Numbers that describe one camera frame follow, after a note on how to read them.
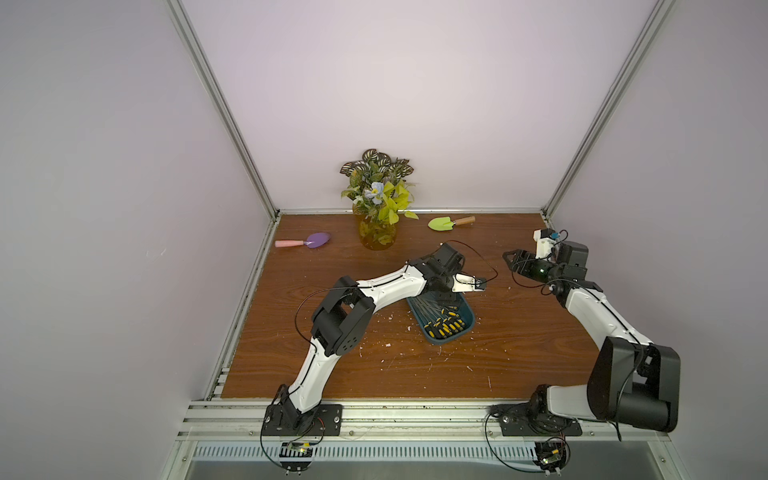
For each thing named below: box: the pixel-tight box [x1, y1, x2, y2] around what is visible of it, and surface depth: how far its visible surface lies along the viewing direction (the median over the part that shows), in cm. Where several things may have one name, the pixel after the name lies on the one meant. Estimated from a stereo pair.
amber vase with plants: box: [340, 149, 419, 250], surface depth 102 cm
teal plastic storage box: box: [406, 293, 475, 345], surface depth 91 cm
